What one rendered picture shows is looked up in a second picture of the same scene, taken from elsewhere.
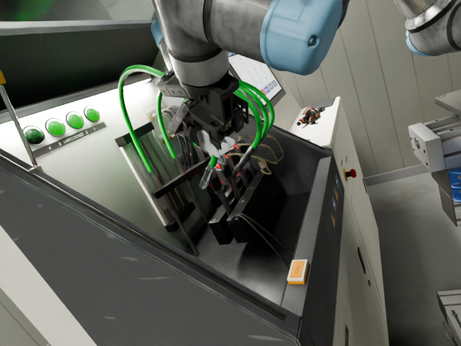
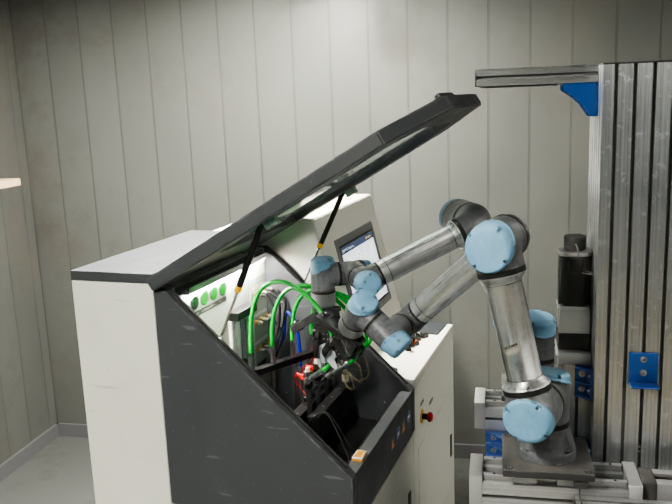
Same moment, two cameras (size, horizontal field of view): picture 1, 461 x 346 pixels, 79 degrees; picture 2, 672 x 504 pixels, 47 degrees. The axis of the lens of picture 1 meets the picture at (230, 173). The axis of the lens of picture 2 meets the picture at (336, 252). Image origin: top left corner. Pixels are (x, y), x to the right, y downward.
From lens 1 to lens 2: 177 cm
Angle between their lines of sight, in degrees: 13
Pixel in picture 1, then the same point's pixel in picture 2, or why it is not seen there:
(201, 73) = (352, 335)
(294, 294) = (354, 465)
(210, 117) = (344, 349)
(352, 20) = not seen: hidden behind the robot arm
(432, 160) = (477, 419)
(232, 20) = (375, 334)
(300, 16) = (395, 344)
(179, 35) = (352, 323)
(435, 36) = not seen: hidden behind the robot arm
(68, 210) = (242, 372)
